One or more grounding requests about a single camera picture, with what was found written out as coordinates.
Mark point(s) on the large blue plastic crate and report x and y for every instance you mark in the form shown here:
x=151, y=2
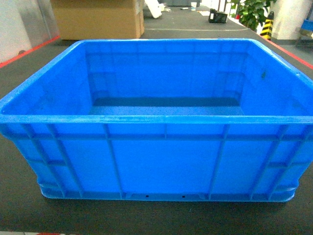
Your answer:
x=164, y=120

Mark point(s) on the small black device box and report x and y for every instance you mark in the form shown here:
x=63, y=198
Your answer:
x=217, y=17

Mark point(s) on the large brown cardboard box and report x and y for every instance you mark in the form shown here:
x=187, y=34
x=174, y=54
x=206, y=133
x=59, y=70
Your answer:
x=99, y=19

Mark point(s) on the white foam piece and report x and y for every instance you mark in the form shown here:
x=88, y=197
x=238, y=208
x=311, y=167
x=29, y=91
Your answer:
x=155, y=8

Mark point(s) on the white cup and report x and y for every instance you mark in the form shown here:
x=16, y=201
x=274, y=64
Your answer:
x=193, y=6

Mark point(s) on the yellow black striped bollard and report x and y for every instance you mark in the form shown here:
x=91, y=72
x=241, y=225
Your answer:
x=268, y=26

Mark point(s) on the green potted plant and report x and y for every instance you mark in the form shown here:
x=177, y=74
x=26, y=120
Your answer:
x=252, y=13

